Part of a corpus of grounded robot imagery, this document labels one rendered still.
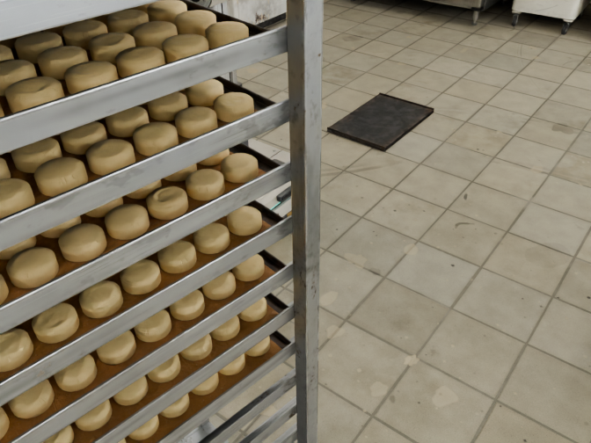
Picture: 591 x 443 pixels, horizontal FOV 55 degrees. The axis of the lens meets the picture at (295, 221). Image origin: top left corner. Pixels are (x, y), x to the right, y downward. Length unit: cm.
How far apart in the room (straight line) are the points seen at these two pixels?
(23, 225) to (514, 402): 178
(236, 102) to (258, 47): 9
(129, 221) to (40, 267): 11
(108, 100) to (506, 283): 212
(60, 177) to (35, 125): 9
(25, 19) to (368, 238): 221
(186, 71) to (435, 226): 222
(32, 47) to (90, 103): 16
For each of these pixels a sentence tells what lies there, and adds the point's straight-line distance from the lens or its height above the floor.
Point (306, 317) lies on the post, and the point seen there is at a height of 97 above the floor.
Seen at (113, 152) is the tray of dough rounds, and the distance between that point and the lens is 64.
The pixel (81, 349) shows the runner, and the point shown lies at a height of 114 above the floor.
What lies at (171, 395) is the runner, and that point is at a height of 96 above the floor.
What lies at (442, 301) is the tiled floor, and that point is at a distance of 235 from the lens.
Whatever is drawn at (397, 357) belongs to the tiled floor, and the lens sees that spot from 213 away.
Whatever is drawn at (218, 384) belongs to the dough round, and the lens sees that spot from 97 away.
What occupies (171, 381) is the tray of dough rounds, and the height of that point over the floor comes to 95.
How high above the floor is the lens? 164
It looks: 38 degrees down
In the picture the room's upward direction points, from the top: 1 degrees counter-clockwise
